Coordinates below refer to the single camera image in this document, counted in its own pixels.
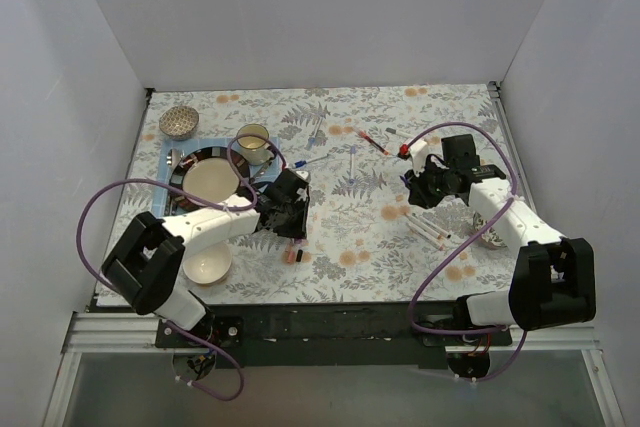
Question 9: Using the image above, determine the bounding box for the cream mug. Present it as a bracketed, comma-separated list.
[237, 124, 274, 166]

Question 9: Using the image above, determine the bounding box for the pink cap marker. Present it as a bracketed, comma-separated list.
[407, 220, 444, 250]

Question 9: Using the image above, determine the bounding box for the floral dark bowl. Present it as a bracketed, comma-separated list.
[472, 213, 506, 249]

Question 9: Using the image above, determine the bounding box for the aluminium frame rail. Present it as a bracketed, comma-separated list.
[62, 309, 601, 356]

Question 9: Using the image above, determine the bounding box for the plain cream bowl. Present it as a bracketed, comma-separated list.
[182, 243, 233, 285]

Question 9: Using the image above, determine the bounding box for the floral tablecloth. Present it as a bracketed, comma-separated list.
[114, 84, 515, 304]

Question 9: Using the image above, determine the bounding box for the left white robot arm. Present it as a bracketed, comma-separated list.
[100, 168, 310, 347]

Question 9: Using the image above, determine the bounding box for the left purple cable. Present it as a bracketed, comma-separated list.
[79, 132, 289, 401]

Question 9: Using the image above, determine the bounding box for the blue cap pen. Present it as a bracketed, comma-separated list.
[293, 154, 330, 169]

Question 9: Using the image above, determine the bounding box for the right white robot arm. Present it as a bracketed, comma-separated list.
[398, 134, 596, 345]

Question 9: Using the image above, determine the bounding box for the light blue pen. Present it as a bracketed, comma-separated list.
[305, 117, 324, 150]

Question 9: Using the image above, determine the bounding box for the patterned grey bowl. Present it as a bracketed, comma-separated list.
[159, 105, 200, 141]

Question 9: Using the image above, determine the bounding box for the blue checkered placemat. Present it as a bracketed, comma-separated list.
[151, 137, 282, 217]

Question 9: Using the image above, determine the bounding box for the purple cable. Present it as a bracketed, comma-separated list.
[407, 122, 529, 382]
[79, 132, 289, 401]

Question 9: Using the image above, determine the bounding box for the black cap marker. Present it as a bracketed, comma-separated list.
[423, 220, 451, 238]

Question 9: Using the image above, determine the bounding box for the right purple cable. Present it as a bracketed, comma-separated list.
[407, 122, 529, 382]

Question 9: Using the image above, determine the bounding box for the orange cap marker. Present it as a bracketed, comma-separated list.
[409, 218, 443, 240]

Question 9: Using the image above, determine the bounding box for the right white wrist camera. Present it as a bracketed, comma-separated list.
[398, 139, 430, 177]

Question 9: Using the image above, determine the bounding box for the dark rimmed plate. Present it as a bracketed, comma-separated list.
[169, 146, 250, 203]

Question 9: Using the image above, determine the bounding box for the grey cap marker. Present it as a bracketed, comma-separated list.
[385, 127, 413, 139]

